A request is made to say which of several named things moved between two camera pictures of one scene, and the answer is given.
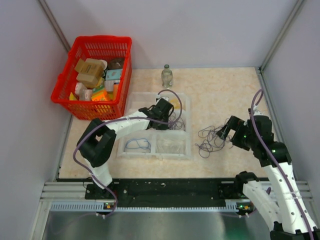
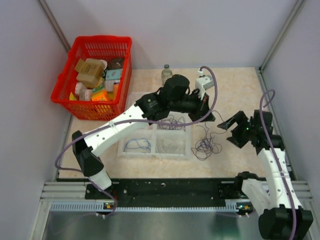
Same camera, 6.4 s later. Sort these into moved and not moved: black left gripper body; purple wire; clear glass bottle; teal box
Moved: black left gripper body
Not moved: clear glass bottle; teal box; purple wire
